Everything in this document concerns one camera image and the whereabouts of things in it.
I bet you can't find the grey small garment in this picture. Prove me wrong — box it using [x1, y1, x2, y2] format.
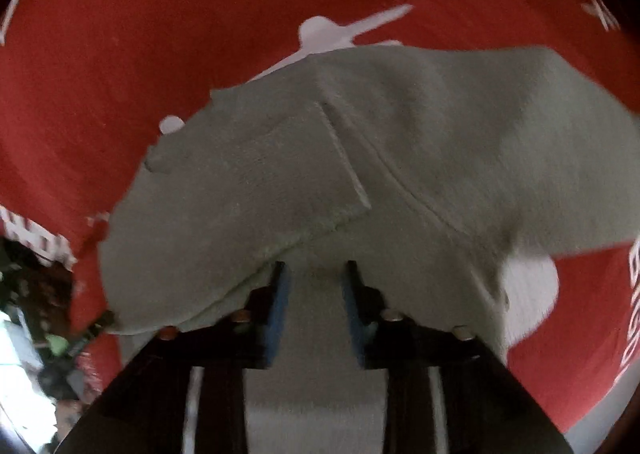
[100, 46, 639, 453]

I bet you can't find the red printed bed cover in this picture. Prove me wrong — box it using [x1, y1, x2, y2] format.
[1, 0, 639, 430]

